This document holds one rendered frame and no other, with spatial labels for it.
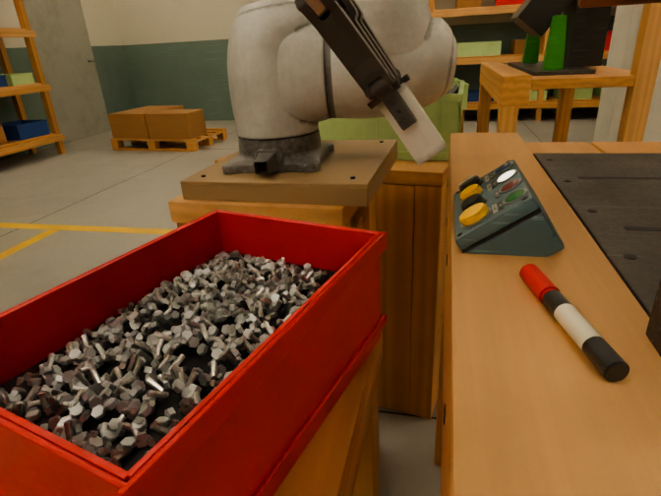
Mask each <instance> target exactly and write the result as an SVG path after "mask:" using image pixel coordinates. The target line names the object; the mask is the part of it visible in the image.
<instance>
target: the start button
mask: <svg viewBox="0 0 661 496"><path fill-rule="evenodd" d="M488 212H489V208H488V207H487V206H486V204H483V203H478V204H475V205H473V206H471V207H469V208H468V209H466V210H465V211H464V212H463V213H462V214H461V215H460V217H459V221H460V223H461V224H462V225H463V226H467V225H470V224H472V223H474V222H476V221H478V220H479V219H481V218H482V217H484V216H485V215H486V213H488Z"/></svg>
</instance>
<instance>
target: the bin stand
mask: <svg viewBox="0 0 661 496"><path fill-rule="evenodd" d="M382 330H383V329H382ZM382 356H383V334H382V331H381V338H380V339H379V341H378V342H377V344H376V345H375V347H374V348H373V349H372V351H371V352H370V354H369V355H368V357H367V358H366V360H365V361H364V363H363V364H362V366H361V367H360V369H359V370H358V372H357V373H356V374H355V376H354V377H353V379H352V380H351V382H350V383H349V385H348V386H347V388H346V389H345V391H344V392H343V394H342V395H341V396H340V398H339V399H338V401H337V402H336V404H335V405H334V407H333V408H332V410H331V411H330V413H329V415H328V416H327V418H326V419H325V420H324V422H323V423H322V425H321V426H320V428H319V429H318V431H317V432H316V434H315V435H314V437H313V438H312V440H311V441H310V442H309V444H308V445H307V447H306V448H305V450H304V451H303V453H302V454H301V456H300V457H299V459H298V460H297V462H296V463H295V465H294V466H293V467H292V469H291V470H290V472H289V473H288V474H287V475H286V477H285V478H284V480H283V481H282V483H281V484H280V486H279V487H278V488H277V490H276V491H275V493H274V494H273V496H380V494H379V404H378V375H379V370H380V366H381V361H382Z"/></svg>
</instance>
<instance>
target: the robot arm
mask: <svg viewBox="0 0 661 496"><path fill-rule="evenodd" d="M456 57H457V44H456V40H455V37H454V35H453V34H452V31H451V28H450V26H449V25H448V24H447V23H446V22H445V21H444V20H443V19H442V18H432V17H431V11H430V7H429V2H428V0H295V1H292V0H265V1H260V2H255V3H251V4H248V5H245V6H243V7H241V8H240V9H239V11H238V13H237V16H236V18H235V20H234V22H233V24H232V27H231V30H230V35H229V39H228V47H227V74H228V85H229V92H230V99H231V105H232V110H233V115H234V119H235V123H236V127H237V133H238V142H239V154H238V155H237V156H236V157H235V158H234V159H232V160H231V161H229V162H227V163H225V164H224V165H223V166H222V171H223V174H237V173H256V174H258V175H265V174H269V173H272V172H318V171H320V170H321V164H322V163H323V161H324V160H325V159H326V157H327V156H328V154H329V153H331V152H333V151H334V145H333V143H325V142H321V136H320V130H319V122H321V121H324V120H328V119H331V118H350V119H364V118H379V117H386V118H387V120H388V121H389V123H390V124H391V126H392V127H393V129H394V131H395V132H396V134H397V135H398V136H399V138H400V139H401V140H402V142H403V143H404V145H405V146H406V148H407V149H408V151H409V152H410V154H411V155H412V156H413V158H414V159H415V161H416V162H417V164H418V165H419V164H420V165H421V164H422V163H424V162H425V161H427V160H428V159H430V158H431V157H433V156H434V155H436V154H438V153H439V152H441V151H442V150H444V149H445V148H446V142H445V141H444V139H443V138H442V136H441V135H440V133H439V132H438V130H437V129H436V127H435V126H434V124H433V123H432V121H431V120H430V118H429V117H428V115H427V114H426V112H425V111H424V109H423V108H422V107H425V106H427V105H429V104H431V103H433V102H434V101H436V100H437V99H439V98H440V97H442V96H443V95H444V94H446V93H447V92H448V91H449V90H450V89H451V85H452V82H453V78H454V73H455V66H456Z"/></svg>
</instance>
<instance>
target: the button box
mask: <svg viewBox="0 0 661 496"><path fill-rule="evenodd" d="M507 162H511V165H510V166H509V167H507V168H506V169H504V170H503V171H501V172H498V173H495V171H496V169H497V168H498V167H497V168H496V169H494V170H492V171H491V172H489V173H488V174H486V175H484V176H483V177H481V178H480V179H481V181H480V183H479V184H478V185H480V187H481V188H482V191H481V192H480V193H479V194H480V195H482V197H483V198H484V201H483V204H486V206H487V207H488V208H489V212H488V213H486V215H485V216H484V217H482V218H481V219H479V220H478V221H476V222H474V223H472V224H470V225H467V226H463V225H462V224H461V223H460V221H459V217H460V215H461V214H462V213H463V210H462V209H461V203H462V200H461V199H460V193H461V192H460V190H459V191H457V192H456V193H455V194H454V233H455V243H456V244H457V246H458V247H459V248H460V249H461V251H462V253H470V254H489V255H509V256H528V257H549V256H551V255H553V254H555V253H557V252H559V251H561V250H563V249H564V248H565V246H564V243H563V241H562V239H561V237H560V235H559V234H558V232H557V230H556V228H555V227H554V226H553V224H552V222H551V220H550V218H549V217H548V215H547V213H546V211H545V209H544V208H543V206H542V204H541V202H540V200H539V198H538V197H537V195H536V194H535V192H534V190H533V189H532V187H531V186H530V184H529V183H528V181H527V179H526V178H525V176H524V175H523V173H522V172H521V171H520V169H519V167H518V165H517V164H516V162H515V161H514V160H513V159H511V160H508V161H507ZM507 162H506V163H507ZM510 170H515V172H514V174H513V175H512V176H510V177H509V178H507V179H506V180H503V181H500V182H499V181H498V179H499V178H500V176H502V175H503V174H504V173H506V172H508V171H510ZM515 179H519V182H518V183H517V184H516V185H515V186H513V187H512V188H510V189H509V190H507V191H501V189H502V187H503V186H504V185H505V184H507V183H508V182H510V181H512V180H515ZM520 189H524V193H523V194H522V195H521V196H520V197H518V198H517V199H515V200H513V201H511V202H507V203H506V202H505V198H506V197H507V196H508V195H509V194H510V193H512V192H514V191H516V190H520Z"/></svg>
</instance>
